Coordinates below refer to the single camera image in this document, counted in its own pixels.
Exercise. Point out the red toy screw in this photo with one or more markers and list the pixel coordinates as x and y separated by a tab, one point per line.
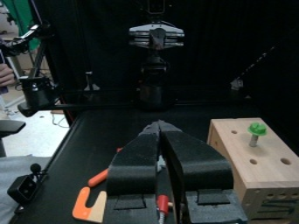
163	202

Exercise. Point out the orange and wood toy wrench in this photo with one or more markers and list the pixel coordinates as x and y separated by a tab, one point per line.
83	208

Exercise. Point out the person's hand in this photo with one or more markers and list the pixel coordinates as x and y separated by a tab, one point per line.
6	75

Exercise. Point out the green cloth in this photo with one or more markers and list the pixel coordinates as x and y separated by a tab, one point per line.
22	17

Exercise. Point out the small black box with microphone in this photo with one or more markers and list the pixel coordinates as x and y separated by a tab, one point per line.
23	188

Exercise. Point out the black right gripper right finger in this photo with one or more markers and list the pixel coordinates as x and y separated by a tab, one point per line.
198	166

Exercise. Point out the green toy bolt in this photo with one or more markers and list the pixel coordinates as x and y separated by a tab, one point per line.
257	129

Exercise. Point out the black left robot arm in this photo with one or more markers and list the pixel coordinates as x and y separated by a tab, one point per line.
154	84

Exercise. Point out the black chair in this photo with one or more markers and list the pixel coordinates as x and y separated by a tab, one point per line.
10	128

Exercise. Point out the wooden block with holes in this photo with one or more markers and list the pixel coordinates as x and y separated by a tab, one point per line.
265	172

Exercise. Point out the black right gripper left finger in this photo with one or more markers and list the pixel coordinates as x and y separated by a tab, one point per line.
133	163

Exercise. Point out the orange toy screwdriver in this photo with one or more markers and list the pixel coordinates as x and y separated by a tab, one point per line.
98	178

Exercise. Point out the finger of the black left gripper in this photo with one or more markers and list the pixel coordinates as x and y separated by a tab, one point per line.
163	38
154	38

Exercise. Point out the grey frame clamp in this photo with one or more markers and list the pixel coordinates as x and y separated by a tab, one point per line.
235	84

